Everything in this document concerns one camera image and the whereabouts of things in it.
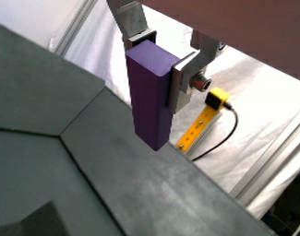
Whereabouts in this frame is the purple rectangular block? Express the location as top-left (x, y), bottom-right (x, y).
top-left (126, 41), bottom-right (179, 150)

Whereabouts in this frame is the aluminium frame profile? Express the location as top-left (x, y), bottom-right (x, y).
top-left (229, 111), bottom-right (300, 207)
top-left (49, 0), bottom-right (98, 57)

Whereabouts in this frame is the black sensor cable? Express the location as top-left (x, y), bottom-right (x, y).
top-left (190, 102), bottom-right (239, 162)

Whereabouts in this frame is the aluminium frame profile left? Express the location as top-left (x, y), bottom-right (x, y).
top-left (49, 0), bottom-right (98, 57)

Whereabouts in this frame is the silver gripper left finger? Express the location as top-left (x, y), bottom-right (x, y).
top-left (106, 0), bottom-right (156, 50)

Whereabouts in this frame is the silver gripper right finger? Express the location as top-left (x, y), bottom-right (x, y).
top-left (167, 29), bottom-right (226, 114)

